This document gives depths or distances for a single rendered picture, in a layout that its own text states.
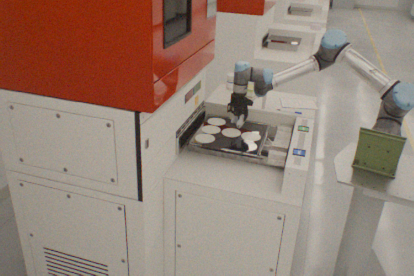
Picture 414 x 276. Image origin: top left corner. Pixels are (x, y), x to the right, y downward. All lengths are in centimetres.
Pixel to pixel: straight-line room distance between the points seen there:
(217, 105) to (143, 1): 105
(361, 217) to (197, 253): 86
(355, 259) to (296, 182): 78
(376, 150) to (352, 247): 59
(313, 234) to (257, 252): 104
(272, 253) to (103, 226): 77
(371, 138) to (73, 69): 136
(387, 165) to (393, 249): 105
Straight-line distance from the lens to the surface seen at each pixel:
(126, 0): 133
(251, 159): 190
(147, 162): 157
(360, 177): 197
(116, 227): 178
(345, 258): 235
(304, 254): 269
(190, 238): 193
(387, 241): 301
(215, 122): 212
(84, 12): 143
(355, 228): 221
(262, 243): 183
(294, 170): 165
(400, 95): 191
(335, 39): 199
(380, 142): 197
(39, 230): 208
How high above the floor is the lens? 179
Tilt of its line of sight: 25 degrees down
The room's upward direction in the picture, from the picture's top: 3 degrees clockwise
